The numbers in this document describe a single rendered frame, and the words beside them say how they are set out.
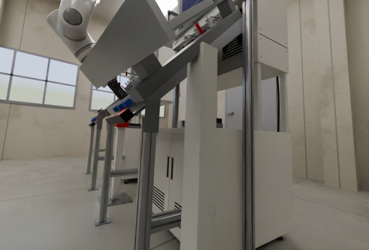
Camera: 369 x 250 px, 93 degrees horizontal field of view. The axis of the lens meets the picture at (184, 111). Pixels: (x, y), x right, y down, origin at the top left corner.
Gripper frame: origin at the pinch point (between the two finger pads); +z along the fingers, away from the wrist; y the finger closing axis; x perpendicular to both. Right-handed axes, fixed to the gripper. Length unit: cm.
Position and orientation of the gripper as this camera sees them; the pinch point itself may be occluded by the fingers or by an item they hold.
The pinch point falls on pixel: (120, 93)
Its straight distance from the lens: 70.2
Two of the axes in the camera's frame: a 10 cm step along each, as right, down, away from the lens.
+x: 6.4, -6.1, 4.6
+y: 5.3, -0.8, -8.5
